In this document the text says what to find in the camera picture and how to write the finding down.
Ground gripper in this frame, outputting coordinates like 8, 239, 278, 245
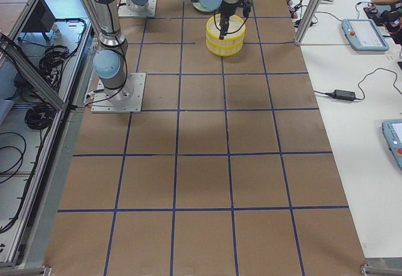
219, 0, 236, 40

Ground green plate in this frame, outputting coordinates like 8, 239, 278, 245
192, 3, 215, 14

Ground black power adapter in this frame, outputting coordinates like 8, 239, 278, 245
332, 89, 356, 101

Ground teach pendant far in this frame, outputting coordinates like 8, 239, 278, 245
341, 19, 389, 52

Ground teach pendant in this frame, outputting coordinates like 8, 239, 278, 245
382, 119, 402, 168
341, 19, 389, 52

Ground teach pendant near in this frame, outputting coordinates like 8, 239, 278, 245
382, 119, 402, 168

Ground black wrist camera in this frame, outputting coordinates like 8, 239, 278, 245
241, 0, 253, 18

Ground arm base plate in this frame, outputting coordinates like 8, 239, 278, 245
118, 0, 157, 18
91, 73, 146, 113

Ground aluminium frame post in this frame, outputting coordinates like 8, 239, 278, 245
295, 0, 321, 46

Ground black coiled cables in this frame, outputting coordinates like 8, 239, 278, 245
39, 45, 75, 84

